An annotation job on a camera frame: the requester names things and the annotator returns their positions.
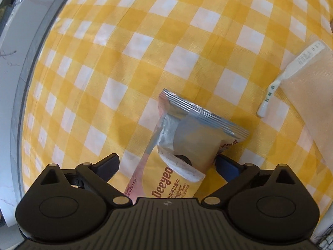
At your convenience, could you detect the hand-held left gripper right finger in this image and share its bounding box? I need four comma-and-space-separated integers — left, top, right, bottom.
201, 154, 297, 206

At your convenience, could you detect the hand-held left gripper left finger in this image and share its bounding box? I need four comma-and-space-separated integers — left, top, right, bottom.
39, 154, 133, 206

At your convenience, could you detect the silver yellow wet wipes packet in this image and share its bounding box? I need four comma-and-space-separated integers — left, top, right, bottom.
123, 89, 250, 201

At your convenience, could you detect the yellow checked tablecloth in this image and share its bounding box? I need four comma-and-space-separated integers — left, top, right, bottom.
18, 0, 333, 222

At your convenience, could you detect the beige mesh bag white label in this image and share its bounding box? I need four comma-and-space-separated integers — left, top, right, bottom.
256, 40, 333, 167

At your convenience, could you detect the white keyboard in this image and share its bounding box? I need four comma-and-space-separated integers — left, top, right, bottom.
311, 221, 333, 250

